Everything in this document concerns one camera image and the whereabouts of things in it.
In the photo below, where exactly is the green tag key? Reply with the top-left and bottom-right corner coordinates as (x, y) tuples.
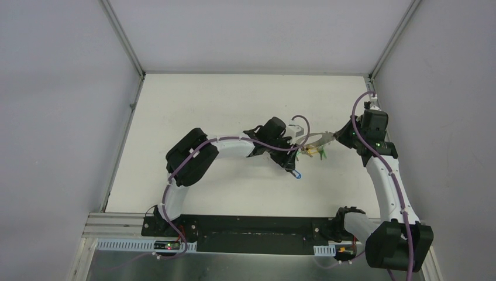
(318, 149), (327, 160)

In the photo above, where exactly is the blue tag key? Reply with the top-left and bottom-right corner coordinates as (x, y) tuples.
(291, 170), (302, 180)

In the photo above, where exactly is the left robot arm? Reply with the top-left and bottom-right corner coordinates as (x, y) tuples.
(154, 116), (309, 237)

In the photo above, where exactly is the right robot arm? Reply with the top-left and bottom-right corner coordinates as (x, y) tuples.
(332, 109), (434, 272)

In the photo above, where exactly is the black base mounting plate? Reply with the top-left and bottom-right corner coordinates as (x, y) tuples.
(141, 214), (353, 255)

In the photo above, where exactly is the right controller board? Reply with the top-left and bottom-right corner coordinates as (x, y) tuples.
(335, 245), (356, 259)

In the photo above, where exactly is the controller board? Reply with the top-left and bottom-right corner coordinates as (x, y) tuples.
(154, 241), (181, 251)
(335, 245), (356, 259)

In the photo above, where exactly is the left controller board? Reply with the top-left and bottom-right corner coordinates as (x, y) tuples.
(154, 241), (181, 251)

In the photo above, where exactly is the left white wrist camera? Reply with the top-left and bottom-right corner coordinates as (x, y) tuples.
(283, 124), (305, 144)

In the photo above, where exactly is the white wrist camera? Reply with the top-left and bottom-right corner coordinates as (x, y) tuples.
(283, 124), (305, 144)
(364, 94), (381, 111)

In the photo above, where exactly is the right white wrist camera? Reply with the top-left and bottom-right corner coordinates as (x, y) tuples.
(364, 94), (381, 111)

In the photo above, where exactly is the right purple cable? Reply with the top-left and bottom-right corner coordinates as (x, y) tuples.
(351, 90), (416, 281)

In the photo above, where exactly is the aluminium frame rail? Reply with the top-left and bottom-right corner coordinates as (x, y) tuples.
(82, 213), (443, 280)

